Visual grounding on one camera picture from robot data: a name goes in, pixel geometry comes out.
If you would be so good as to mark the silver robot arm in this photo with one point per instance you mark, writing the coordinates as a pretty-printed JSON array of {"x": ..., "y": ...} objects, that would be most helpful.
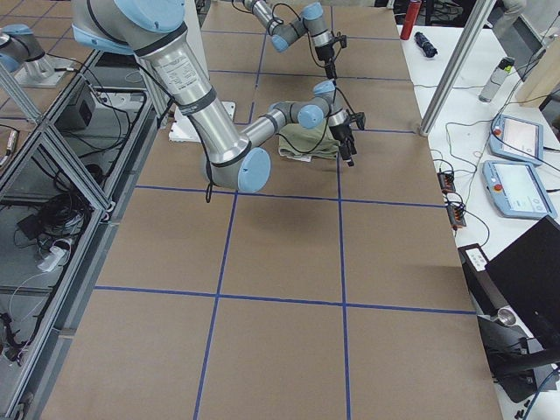
[
  {"x": 156, "y": 31},
  {"x": 310, "y": 23}
]

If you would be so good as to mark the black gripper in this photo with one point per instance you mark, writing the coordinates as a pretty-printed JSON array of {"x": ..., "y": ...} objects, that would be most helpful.
[
  {"x": 341, "y": 132},
  {"x": 325, "y": 53}
]

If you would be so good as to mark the near blue teach pendant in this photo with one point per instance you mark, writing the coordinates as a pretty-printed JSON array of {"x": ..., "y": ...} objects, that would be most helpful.
[{"x": 517, "y": 191}]

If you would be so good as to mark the aluminium side rail frame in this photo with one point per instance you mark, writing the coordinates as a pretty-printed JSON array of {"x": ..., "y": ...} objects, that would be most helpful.
[{"x": 81, "y": 145}]

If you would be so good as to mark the near orange black adapter box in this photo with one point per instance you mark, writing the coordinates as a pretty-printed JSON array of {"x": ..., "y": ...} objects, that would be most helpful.
[{"x": 456, "y": 215}]

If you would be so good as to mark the aluminium frame post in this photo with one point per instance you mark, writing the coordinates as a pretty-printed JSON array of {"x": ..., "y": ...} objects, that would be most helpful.
[{"x": 466, "y": 41}]

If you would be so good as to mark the red cylindrical bottle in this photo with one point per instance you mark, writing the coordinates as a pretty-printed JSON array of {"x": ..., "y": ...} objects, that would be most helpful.
[{"x": 410, "y": 19}]

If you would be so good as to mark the orange black adapter box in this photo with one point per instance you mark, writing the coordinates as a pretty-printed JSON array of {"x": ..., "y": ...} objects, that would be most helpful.
[
  {"x": 456, "y": 215},
  {"x": 446, "y": 182}
]

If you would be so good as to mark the wooden board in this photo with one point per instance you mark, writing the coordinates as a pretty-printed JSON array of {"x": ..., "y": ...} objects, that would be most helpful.
[{"x": 544, "y": 76}]

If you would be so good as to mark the olive green long-sleeve shirt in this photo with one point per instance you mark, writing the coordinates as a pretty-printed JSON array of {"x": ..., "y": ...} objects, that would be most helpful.
[{"x": 299, "y": 143}]

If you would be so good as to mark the clear water bottle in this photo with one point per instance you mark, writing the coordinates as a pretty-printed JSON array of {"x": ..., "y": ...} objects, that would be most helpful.
[{"x": 496, "y": 79}]

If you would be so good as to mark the far blue teach pendant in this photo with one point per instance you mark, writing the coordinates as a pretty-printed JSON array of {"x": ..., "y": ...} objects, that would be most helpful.
[{"x": 516, "y": 139}]

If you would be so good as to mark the blue teach pendant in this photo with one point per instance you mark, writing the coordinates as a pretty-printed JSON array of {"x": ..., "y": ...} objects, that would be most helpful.
[
  {"x": 517, "y": 191},
  {"x": 516, "y": 139}
]

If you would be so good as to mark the far orange black adapter box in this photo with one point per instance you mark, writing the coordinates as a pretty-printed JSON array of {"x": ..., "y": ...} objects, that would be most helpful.
[{"x": 446, "y": 182}]

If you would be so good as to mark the black equipment stand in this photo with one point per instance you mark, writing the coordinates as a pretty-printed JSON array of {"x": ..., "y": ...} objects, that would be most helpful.
[{"x": 519, "y": 363}]

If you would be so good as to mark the folded navy plaid umbrella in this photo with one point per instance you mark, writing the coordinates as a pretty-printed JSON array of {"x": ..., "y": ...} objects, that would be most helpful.
[{"x": 428, "y": 49}]

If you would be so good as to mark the white camera mast base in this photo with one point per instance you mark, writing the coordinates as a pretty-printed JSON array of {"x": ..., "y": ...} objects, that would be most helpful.
[{"x": 184, "y": 128}]

